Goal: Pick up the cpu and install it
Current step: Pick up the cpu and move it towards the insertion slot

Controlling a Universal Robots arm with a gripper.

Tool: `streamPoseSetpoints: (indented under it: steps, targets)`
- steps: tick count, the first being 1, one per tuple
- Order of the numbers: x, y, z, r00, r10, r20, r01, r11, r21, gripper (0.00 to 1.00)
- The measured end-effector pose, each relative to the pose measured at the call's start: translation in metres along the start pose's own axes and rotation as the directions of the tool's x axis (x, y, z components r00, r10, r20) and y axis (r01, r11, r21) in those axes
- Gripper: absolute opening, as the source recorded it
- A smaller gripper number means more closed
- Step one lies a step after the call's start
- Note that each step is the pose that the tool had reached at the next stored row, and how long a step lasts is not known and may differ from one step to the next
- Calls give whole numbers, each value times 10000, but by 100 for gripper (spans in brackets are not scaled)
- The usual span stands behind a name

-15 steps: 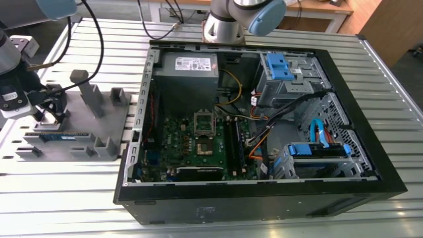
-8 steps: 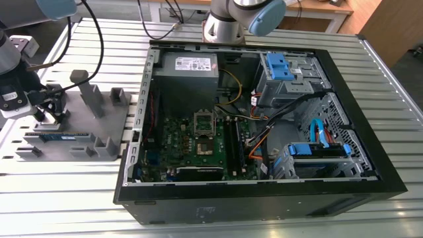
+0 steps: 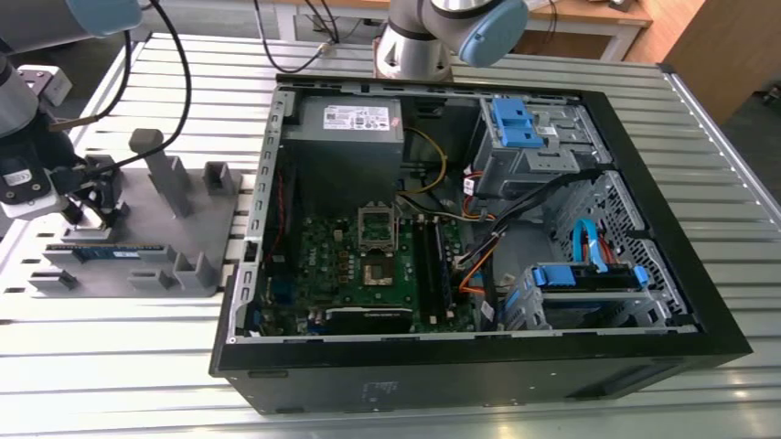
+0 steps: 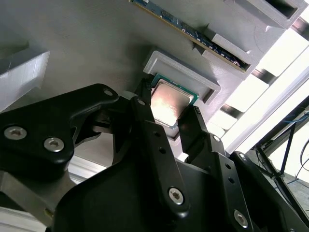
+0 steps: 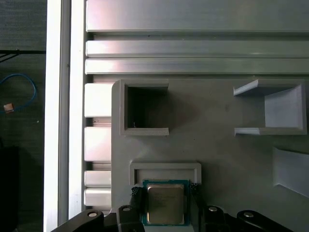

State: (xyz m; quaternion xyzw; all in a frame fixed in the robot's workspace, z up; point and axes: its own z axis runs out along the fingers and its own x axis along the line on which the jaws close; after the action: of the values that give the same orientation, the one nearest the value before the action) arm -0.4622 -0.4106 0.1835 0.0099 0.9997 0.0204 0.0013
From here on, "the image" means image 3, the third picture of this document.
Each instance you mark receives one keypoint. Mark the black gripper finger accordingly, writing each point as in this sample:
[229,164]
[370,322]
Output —
[75,201]
[111,196]

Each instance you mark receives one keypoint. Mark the silver CPU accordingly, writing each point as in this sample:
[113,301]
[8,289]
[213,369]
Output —
[89,221]

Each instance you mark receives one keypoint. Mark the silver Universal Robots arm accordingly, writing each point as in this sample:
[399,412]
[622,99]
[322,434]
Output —
[420,50]

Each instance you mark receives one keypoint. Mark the CPU socket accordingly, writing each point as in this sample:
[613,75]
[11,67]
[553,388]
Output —
[378,274]

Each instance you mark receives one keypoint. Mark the grey parts rack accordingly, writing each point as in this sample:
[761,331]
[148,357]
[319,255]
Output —
[152,228]

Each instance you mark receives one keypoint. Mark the blue RAM stick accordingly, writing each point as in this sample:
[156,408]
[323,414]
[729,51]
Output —
[103,253]

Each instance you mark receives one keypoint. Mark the green motherboard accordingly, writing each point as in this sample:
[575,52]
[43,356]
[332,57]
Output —
[330,256]

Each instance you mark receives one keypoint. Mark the grey power supply unit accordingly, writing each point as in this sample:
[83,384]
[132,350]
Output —
[342,160]

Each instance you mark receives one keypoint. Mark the metal locking lever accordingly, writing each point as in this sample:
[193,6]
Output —
[398,215]

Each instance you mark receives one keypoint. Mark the black graphics card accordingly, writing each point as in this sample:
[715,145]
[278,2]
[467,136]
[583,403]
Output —
[366,320]

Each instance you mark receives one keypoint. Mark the black PC case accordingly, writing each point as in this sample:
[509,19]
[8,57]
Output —
[427,366]

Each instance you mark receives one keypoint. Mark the blue plastic drive latch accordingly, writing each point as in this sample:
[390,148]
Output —
[515,123]

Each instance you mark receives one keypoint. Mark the metal optical drive cage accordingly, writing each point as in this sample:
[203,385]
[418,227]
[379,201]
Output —
[549,160]

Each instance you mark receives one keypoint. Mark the hard disk in blue carrier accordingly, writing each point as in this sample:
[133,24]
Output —
[555,276]

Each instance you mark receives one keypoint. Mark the metal disk bay cage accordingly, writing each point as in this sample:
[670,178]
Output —
[610,302]

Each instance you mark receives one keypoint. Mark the black table corner cap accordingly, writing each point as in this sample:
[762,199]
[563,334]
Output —
[666,68]

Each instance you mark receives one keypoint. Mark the wooden cabinet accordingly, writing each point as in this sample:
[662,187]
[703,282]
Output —
[719,55]

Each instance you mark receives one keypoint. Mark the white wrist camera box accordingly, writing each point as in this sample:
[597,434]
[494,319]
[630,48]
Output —
[27,208]

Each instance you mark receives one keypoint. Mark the wooden desk white frame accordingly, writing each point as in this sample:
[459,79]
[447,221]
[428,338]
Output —
[610,16]

